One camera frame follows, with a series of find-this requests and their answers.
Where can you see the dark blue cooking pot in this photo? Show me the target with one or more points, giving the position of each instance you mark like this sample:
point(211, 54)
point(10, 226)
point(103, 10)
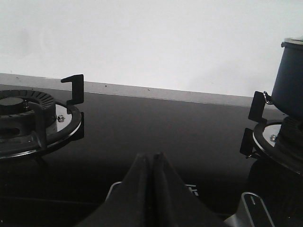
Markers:
point(287, 94)

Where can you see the black gas burner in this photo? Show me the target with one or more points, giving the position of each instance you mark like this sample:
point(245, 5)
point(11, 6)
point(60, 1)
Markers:
point(17, 118)
point(290, 138)

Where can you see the silver right stove knob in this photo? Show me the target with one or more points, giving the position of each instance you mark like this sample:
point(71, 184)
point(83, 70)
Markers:
point(251, 212)

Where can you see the silver left stove knob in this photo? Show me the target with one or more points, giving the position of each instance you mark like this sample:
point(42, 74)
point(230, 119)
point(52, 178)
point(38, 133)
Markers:
point(112, 188)

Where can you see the black left gas burner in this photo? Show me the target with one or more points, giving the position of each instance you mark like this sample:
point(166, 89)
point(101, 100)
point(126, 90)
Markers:
point(17, 118)

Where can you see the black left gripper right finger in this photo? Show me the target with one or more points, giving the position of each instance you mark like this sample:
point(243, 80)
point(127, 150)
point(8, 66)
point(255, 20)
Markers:
point(176, 205)

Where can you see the black right gas burner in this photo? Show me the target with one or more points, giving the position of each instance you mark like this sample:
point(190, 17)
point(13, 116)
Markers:
point(290, 138)

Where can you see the black left pot support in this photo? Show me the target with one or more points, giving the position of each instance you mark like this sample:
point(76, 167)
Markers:
point(42, 139)

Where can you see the silver stove knob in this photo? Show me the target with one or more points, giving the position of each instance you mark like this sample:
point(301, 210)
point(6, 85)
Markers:
point(112, 188)
point(251, 212)

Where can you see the black glass gas stove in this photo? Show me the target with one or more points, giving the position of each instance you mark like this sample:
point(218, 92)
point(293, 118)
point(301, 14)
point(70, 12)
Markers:
point(202, 141)

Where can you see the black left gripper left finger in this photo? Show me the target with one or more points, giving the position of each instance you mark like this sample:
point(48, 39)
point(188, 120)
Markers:
point(127, 205)

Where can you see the black right pot support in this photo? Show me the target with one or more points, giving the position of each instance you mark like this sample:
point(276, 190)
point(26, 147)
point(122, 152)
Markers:
point(260, 142)

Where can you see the black pot support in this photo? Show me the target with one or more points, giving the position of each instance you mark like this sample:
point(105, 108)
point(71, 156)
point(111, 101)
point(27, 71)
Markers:
point(260, 142)
point(42, 139)

